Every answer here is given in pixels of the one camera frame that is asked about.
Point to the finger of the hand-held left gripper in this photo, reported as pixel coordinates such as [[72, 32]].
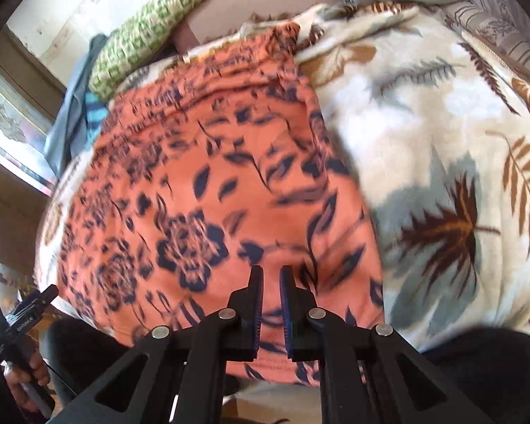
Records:
[[44, 298]]

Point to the cream leaf printed blanket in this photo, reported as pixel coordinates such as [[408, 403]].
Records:
[[424, 132]]

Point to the beige striped patterned cloth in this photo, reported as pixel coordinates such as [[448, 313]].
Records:
[[499, 17]]

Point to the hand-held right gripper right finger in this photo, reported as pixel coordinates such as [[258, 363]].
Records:
[[286, 309]]

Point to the person's left hand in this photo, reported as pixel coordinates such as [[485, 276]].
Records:
[[35, 369]]

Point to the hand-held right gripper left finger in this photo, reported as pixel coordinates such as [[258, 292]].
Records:
[[257, 309]]

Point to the grey-blue cloth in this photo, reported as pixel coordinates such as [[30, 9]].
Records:
[[70, 110]]

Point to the orange floral garment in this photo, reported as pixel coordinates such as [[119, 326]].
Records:
[[229, 176]]

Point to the stained glass window pane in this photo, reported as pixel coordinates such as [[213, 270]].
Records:
[[9, 119]]

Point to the teal striped cloth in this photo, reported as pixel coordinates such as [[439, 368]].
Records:
[[95, 117]]

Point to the green patterned pillow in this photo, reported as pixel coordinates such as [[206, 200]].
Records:
[[150, 31]]

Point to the person's black trousers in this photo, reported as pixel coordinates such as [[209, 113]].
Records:
[[490, 366]]

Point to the pink bed sheet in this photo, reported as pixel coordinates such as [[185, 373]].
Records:
[[256, 4]]

